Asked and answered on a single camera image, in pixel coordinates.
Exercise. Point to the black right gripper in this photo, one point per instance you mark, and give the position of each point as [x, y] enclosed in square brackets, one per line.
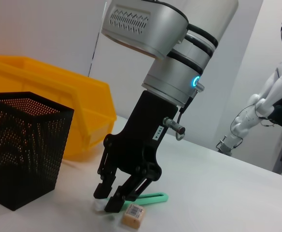
[141, 135]

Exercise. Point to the green toothbrush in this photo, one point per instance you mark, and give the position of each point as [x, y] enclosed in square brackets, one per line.
[153, 197]

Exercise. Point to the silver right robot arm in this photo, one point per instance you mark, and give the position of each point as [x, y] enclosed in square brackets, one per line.
[174, 82]

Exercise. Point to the beige eraser with barcode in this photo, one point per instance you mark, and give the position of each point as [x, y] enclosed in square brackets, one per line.
[133, 216]

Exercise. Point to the black mesh pen holder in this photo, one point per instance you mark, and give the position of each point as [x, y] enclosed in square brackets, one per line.
[22, 149]

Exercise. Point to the yellow plastic storage bin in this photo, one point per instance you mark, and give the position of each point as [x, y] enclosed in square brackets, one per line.
[59, 82]

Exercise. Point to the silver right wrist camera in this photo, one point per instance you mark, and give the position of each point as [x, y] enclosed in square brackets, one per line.
[155, 31]

